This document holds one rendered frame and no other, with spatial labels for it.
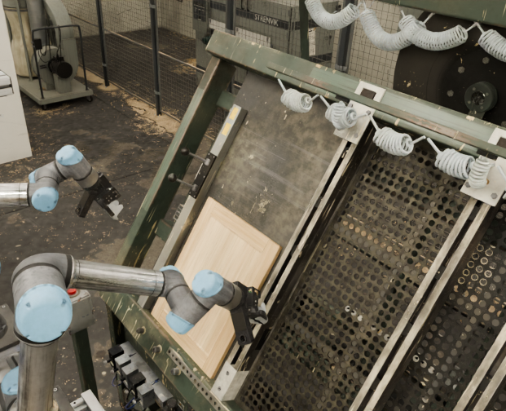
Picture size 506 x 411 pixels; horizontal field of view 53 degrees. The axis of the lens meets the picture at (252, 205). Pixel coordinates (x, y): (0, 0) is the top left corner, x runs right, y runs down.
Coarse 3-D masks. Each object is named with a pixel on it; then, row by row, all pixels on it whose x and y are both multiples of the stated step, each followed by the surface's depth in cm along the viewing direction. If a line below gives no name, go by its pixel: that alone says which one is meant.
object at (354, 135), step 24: (336, 96) 154; (336, 120) 156; (360, 120) 163; (360, 144) 167; (336, 168) 171; (336, 192) 170; (312, 216) 174; (312, 240) 173; (288, 264) 173; (288, 288) 176; (264, 336) 180; (240, 360) 178; (216, 384) 182; (240, 384) 183
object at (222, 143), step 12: (240, 108) 208; (228, 120) 211; (240, 120) 210; (228, 132) 209; (216, 144) 212; (228, 144) 212; (216, 168) 213; (204, 192) 214; (192, 204) 214; (180, 216) 217; (192, 216) 216; (180, 228) 216; (168, 240) 219; (180, 240) 217; (168, 252) 217; (156, 264) 220; (168, 264) 219; (144, 300) 220
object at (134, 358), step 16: (128, 336) 224; (112, 352) 216; (128, 352) 220; (144, 352) 213; (128, 368) 210; (144, 368) 213; (112, 384) 223; (128, 384) 210; (144, 384) 203; (160, 384) 207; (144, 400) 202; (160, 400) 201; (176, 400) 195
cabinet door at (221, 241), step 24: (216, 216) 207; (192, 240) 212; (216, 240) 204; (240, 240) 196; (264, 240) 189; (192, 264) 210; (216, 264) 202; (240, 264) 194; (264, 264) 186; (168, 312) 213; (216, 312) 197; (192, 336) 202; (216, 336) 194; (216, 360) 191
